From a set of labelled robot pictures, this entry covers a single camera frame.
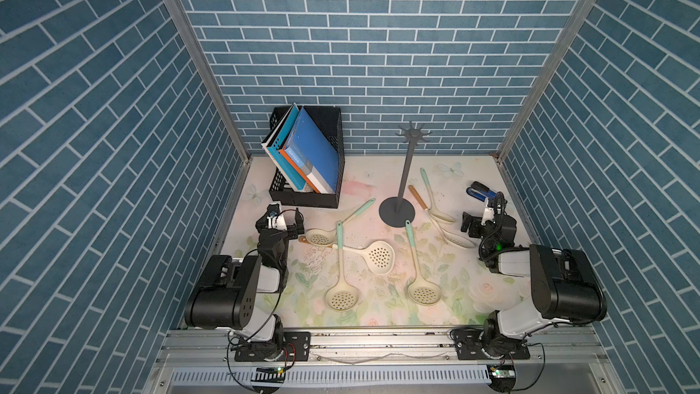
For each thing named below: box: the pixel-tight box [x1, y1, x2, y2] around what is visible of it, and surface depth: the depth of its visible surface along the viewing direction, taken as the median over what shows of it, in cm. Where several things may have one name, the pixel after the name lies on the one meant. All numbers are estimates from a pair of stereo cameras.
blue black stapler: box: [465, 180, 497, 203], surface depth 108 cm
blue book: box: [284, 105, 340, 195], surface depth 102 cm
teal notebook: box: [266, 103, 307, 191], surface depth 90 cm
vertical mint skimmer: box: [325, 220, 360, 312], surface depth 84 cm
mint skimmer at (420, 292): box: [405, 219, 443, 307], surface depth 84 cm
